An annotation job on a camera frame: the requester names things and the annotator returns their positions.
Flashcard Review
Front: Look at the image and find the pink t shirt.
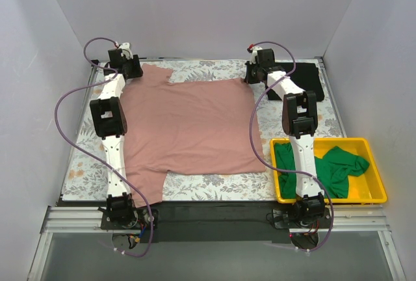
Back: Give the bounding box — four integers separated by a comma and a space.
121, 64, 265, 207

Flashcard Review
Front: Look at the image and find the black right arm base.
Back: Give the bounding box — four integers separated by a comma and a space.
269, 208, 332, 230

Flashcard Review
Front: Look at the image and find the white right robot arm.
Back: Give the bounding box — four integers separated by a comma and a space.
244, 44, 325, 224

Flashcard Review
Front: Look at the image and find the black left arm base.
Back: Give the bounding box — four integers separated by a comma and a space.
97, 207, 151, 230

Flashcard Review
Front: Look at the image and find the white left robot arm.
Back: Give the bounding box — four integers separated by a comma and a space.
90, 42, 143, 228

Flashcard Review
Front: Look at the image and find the folded black t shirt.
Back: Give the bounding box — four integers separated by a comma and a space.
267, 62, 324, 102

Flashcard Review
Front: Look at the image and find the green t shirt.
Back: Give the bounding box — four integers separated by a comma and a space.
274, 143, 370, 199

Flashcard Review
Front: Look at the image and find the yellow plastic bin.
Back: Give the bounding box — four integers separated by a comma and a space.
270, 138, 387, 204

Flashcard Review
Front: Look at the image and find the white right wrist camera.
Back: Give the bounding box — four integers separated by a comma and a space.
247, 44, 263, 64

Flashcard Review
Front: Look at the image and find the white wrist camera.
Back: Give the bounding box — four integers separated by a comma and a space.
247, 44, 263, 64
115, 42, 133, 60

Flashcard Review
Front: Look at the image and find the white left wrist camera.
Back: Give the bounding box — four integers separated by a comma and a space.
115, 42, 133, 60

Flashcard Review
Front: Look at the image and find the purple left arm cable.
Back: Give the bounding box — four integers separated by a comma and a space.
54, 36, 155, 258

